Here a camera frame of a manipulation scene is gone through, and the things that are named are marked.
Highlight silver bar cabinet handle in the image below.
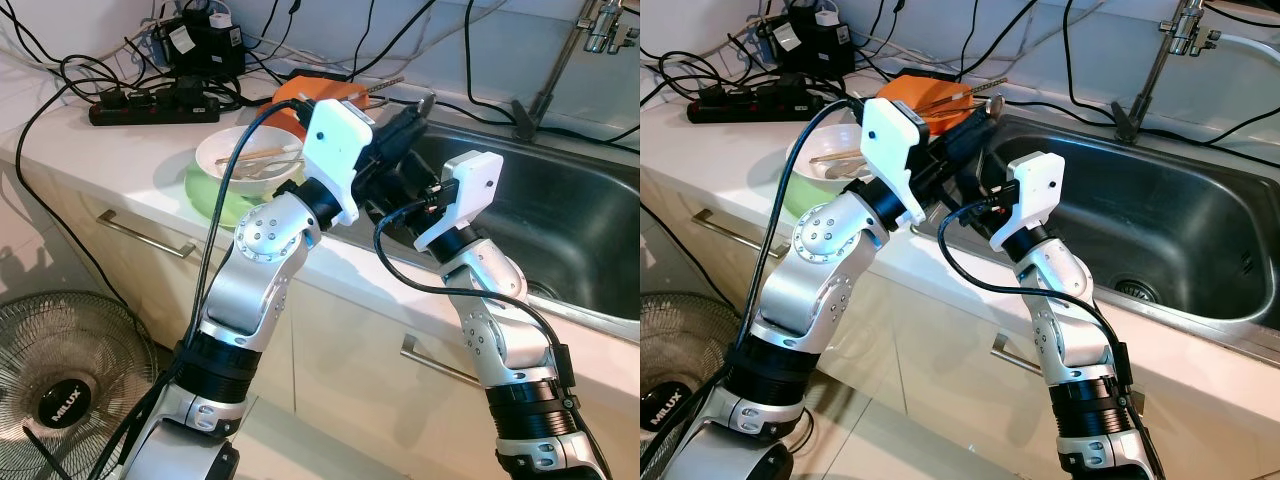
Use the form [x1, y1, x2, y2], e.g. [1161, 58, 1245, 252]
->
[400, 333, 483, 389]
[96, 208, 197, 261]
[690, 208, 789, 261]
[990, 333, 1056, 379]

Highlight long black power cable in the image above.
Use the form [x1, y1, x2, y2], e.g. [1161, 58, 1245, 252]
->
[14, 85, 136, 311]

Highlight orange plastic bowl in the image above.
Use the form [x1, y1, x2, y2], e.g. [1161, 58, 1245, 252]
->
[878, 72, 976, 131]
[272, 78, 369, 126]

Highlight cream kitchen base cabinet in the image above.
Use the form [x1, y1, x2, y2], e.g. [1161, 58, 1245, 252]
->
[640, 150, 1280, 480]
[0, 150, 641, 480]

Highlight stainless steel sink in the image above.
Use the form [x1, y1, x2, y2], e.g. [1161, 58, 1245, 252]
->
[335, 120, 641, 346]
[915, 115, 1280, 351]

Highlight black floor fan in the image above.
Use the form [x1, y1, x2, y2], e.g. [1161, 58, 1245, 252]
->
[0, 290, 163, 480]
[640, 290, 746, 480]

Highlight light green plate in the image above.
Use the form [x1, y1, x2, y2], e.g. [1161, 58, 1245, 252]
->
[183, 160, 286, 229]
[780, 165, 851, 221]

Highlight slanting black wall cable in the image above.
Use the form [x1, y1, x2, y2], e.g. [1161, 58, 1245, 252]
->
[955, 0, 1038, 76]
[345, 0, 438, 79]

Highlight black charger box white labels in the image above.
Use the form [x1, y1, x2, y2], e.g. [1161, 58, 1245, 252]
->
[757, 5, 856, 81]
[150, 8, 247, 83]

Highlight chrome kitchen faucet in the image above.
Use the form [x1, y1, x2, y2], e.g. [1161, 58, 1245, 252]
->
[1112, 0, 1226, 144]
[510, 0, 641, 143]

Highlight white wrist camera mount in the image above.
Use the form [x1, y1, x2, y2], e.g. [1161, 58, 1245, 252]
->
[988, 152, 1067, 251]
[862, 97, 931, 229]
[300, 97, 377, 227]
[412, 150, 505, 253]

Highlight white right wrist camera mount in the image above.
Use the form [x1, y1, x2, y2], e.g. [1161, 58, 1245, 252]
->
[988, 152, 1067, 251]
[412, 150, 505, 253]

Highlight white ceramic bowl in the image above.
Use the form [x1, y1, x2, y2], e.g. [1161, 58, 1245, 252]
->
[195, 125, 306, 197]
[785, 122, 871, 191]

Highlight black power strip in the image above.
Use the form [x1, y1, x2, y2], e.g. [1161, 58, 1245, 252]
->
[686, 85, 818, 125]
[88, 85, 223, 127]

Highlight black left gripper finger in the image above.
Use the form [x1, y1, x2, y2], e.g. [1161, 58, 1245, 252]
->
[960, 118, 997, 159]
[383, 98, 434, 139]
[392, 115, 429, 156]
[950, 100, 1001, 141]

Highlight black cable beside faucet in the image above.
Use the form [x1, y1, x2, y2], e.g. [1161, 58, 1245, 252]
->
[1058, 0, 1121, 131]
[462, 0, 521, 129]

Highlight white faucet hose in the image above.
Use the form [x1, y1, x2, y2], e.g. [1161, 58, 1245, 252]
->
[1212, 33, 1280, 63]

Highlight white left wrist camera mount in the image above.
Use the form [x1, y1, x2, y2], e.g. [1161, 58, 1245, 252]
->
[862, 97, 931, 229]
[300, 97, 377, 227]

